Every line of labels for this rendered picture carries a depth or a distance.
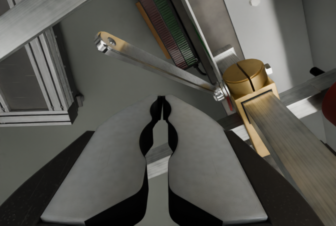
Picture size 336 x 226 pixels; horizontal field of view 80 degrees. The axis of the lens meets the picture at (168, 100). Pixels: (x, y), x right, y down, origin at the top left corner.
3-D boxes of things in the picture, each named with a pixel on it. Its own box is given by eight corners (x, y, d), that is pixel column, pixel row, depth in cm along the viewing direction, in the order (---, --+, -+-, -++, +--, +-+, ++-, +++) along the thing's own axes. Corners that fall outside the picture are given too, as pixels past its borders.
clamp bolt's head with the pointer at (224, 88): (225, 119, 38) (215, 100, 25) (220, 107, 39) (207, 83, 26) (235, 115, 38) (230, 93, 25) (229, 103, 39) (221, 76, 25)
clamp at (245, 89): (246, 135, 34) (259, 159, 30) (217, 71, 28) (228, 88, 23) (280, 122, 33) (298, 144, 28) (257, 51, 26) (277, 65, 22)
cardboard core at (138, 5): (166, 60, 104) (134, 4, 90) (166, 55, 111) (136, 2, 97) (180, 53, 102) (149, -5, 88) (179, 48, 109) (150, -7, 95)
